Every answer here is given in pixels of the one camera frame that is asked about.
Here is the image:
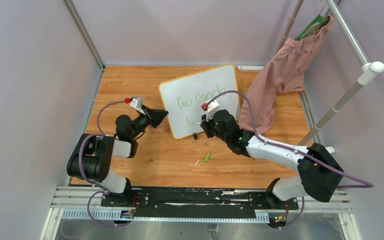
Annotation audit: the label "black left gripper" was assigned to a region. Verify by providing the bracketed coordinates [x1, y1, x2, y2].
[130, 105, 168, 140]

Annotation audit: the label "yellow-framed whiteboard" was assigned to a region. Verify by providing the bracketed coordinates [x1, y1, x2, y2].
[158, 64, 239, 140]

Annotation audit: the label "green marker cap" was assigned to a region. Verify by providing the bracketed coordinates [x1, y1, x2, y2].
[204, 153, 211, 162]

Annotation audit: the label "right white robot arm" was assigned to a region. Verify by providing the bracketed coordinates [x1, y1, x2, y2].
[200, 109, 343, 209]

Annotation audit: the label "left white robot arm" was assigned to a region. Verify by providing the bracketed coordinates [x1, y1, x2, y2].
[66, 105, 169, 207]

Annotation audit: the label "pink cloth shorts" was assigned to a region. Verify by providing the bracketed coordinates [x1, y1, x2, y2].
[238, 15, 334, 134]

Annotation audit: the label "green clothes hanger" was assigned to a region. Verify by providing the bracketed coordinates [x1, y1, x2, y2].
[294, 14, 330, 41]

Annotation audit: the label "white metal clothes rack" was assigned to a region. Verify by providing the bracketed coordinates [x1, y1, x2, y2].
[237, 0, 384, 155]

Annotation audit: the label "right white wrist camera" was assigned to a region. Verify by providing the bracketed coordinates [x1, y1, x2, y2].
[205, 100, 220, 121]

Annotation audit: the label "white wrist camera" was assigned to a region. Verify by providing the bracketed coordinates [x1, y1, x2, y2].
[205, 100, 220, 121]
[129, 96, 145, 115]

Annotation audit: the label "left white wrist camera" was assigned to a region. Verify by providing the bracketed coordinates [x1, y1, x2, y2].
[129, 96, 145, 115]

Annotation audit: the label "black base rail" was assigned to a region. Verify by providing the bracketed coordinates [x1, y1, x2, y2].
[54, 185, 301, 229]

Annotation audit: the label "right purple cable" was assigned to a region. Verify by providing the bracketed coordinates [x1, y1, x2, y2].
[201, 90, 375, 229]

